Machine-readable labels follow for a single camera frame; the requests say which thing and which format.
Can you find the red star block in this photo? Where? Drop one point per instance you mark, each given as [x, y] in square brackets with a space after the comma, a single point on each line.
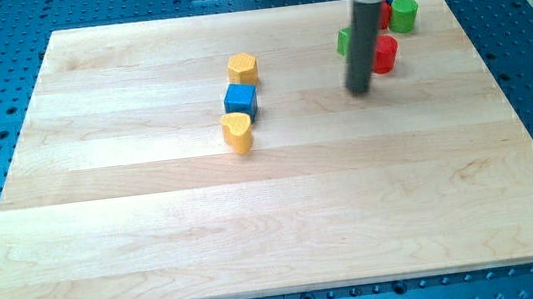
[385, 15]

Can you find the yellow heart block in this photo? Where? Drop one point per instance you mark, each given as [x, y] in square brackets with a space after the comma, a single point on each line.
[236, 129]

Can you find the blue cube block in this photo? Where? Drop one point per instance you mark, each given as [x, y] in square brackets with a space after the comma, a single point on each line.
[241, 98]

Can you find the yellow hexagon block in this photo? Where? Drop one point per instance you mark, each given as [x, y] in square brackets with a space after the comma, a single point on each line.
[242, 69]

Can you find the green block behind rod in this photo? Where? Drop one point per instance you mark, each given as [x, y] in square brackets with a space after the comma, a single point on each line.
[343, 40]

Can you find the light wooden board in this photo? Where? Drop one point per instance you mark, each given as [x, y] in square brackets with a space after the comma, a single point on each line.
[122, 186]

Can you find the red cylinder block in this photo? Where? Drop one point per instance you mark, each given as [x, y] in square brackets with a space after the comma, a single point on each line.
[385, 54]

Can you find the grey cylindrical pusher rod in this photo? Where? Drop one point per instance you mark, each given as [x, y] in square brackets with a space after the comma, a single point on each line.
[364, 28]

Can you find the green cylinder block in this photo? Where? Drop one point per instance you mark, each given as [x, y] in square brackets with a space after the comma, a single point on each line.
[403, 15]

